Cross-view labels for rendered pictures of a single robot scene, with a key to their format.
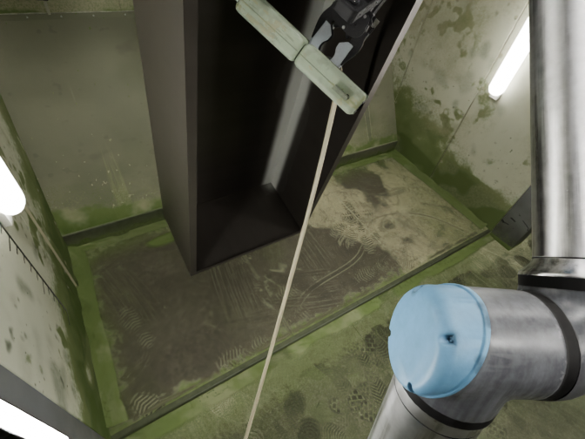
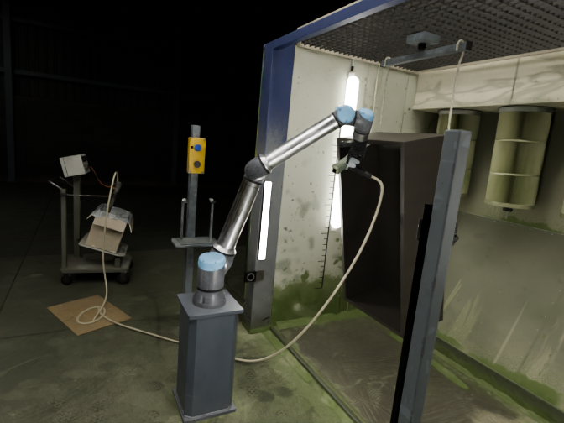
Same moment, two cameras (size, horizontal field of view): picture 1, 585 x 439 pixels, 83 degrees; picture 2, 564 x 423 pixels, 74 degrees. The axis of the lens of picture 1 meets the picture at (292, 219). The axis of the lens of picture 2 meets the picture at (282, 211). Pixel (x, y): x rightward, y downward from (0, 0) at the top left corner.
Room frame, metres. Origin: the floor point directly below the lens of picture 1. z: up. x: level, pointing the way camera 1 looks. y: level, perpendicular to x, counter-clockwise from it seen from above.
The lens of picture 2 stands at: (0.77, -2.33, 1.56)
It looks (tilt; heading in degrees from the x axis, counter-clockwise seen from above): 10 degrees down; 101
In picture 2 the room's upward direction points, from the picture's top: 5 degrees clockwise
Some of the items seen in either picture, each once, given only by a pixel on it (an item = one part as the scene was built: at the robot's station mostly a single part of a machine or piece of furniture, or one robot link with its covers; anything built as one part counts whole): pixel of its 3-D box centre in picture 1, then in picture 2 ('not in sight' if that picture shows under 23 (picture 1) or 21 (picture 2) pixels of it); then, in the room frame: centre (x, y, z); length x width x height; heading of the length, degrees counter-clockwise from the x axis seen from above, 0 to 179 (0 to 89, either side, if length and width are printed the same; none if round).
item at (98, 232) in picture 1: (269, 183); (507, 388); (1.90, 0.22, 0.11); 2.70 x 0.02 x 0.13; 129
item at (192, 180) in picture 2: not in sight; (190, 232); (-0.46, 0.33, 0.82); 0.06 x 0.06 x 1.64; 39
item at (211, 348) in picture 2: not in sight; (206, 352); (0.02, -0.42, 0.32); 0.31 x 0.31 x 0.64; 39
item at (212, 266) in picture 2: not in sight; (211, 269); (0.02, -0.41, 0.83); 0.17 x 0.15 x 0.18; 98
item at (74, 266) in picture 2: not in sight; (94, 217); (-1.84, 1.01, 0.64); 0.73 x 0.50 x 1.27; 29
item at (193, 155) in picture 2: not in sight; (195, 155); (-0.43, 0.29, 1.42); 0.12 x 0.06 x 0.26; 39
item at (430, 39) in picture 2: not in sight; (423, 39); (1.04, 0.23, 2.27); 0.14 x 0.14 x 0.05; 39
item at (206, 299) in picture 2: not in sight; (210, 293); (0.02, -0.42, 0.69); 0.19 x 0.19 x 0.10
